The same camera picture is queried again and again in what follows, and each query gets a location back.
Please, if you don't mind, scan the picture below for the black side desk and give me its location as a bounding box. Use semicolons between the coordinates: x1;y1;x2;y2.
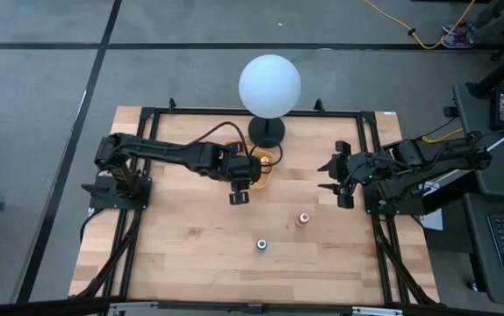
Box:
462;192;504;308
452;82;504;201

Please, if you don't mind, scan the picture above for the white paper sheet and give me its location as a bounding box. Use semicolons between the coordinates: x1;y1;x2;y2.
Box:
421;208;445;233

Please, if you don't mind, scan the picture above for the person's shoe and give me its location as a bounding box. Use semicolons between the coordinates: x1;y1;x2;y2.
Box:
441;22;477;49

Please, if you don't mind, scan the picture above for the yellow plastic basket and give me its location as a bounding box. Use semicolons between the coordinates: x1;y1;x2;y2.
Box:
227;139;277;190

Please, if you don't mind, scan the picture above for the front mounting bar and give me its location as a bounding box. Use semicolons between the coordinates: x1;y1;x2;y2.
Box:
71;298;442;316

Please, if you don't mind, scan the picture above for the yellow floor extension cable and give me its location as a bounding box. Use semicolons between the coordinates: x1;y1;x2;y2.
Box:
364;0;477;50

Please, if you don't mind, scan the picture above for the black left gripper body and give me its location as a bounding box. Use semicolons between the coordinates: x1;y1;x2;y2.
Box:
223;140;264;206

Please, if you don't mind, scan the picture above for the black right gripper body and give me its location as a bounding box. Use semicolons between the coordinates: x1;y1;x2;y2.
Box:
333;140;371;210

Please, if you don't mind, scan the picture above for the black aluminium table frame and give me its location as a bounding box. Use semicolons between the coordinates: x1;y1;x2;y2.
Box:
70;98;440;308

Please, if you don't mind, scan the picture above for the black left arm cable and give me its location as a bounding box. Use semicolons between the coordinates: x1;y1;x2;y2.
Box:
185;120;284;170

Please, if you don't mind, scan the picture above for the person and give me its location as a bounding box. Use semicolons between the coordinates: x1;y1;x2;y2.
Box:
471;0;504;49

